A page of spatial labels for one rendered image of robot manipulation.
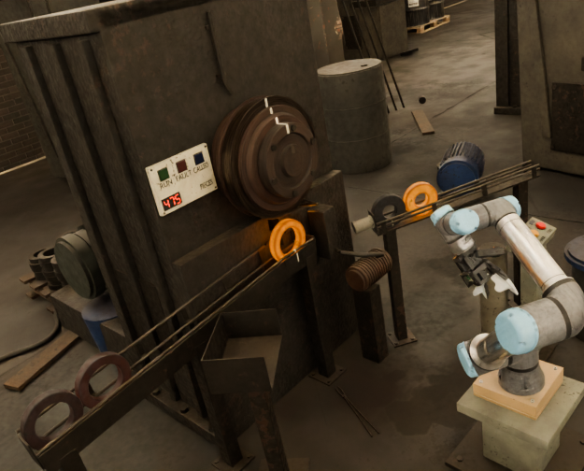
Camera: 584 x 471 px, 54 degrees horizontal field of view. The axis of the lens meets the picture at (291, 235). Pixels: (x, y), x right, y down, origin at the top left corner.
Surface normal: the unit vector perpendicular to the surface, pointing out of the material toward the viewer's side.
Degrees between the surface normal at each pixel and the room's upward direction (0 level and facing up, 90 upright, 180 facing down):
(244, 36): 90
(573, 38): 90
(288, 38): 90
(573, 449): 0
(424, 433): 0
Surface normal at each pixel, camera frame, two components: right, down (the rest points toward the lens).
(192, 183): 0.73, 0.18
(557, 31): -0.82, 0.37
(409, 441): -0.18, -0.88
